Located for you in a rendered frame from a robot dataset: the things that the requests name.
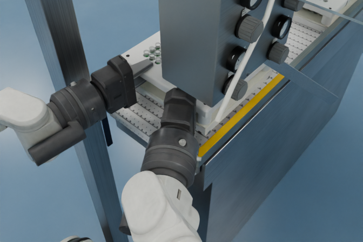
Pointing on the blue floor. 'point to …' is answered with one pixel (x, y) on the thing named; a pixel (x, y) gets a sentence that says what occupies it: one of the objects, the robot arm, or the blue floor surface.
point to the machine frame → (68, 74)
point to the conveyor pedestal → (272, 151)
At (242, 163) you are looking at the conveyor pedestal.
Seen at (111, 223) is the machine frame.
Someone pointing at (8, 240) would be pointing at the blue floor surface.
